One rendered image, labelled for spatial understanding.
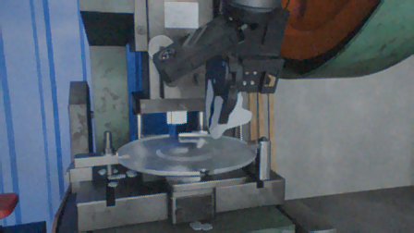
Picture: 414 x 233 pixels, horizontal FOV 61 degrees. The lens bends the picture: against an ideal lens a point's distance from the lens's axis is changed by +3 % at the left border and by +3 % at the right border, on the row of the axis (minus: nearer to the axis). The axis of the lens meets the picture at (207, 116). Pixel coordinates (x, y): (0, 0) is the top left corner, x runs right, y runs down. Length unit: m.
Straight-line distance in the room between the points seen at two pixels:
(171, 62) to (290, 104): 1.90
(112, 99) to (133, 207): 0.37
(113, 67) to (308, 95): 1.61
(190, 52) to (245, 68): 0.08
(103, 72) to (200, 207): 0.47
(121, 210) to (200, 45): 0.41
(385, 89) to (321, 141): 0.60
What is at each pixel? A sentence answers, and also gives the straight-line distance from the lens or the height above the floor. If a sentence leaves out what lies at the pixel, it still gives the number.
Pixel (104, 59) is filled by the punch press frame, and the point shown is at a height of 0.97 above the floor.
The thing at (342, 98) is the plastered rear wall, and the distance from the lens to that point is 2.51.
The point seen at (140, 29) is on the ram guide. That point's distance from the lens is 0.68.
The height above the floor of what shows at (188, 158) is 0.79.
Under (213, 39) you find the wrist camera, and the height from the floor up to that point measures 1.00.
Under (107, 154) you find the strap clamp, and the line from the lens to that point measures 0.82.
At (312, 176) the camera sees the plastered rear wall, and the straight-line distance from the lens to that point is 2.52.
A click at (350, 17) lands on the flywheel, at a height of 1.06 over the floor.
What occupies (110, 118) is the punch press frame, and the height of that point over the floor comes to 0.81.
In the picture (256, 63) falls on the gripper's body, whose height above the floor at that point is 0.97.
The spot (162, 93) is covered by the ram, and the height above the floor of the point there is 0.91.
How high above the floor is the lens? 0.99
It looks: 10 degrees down
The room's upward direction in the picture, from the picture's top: straight up
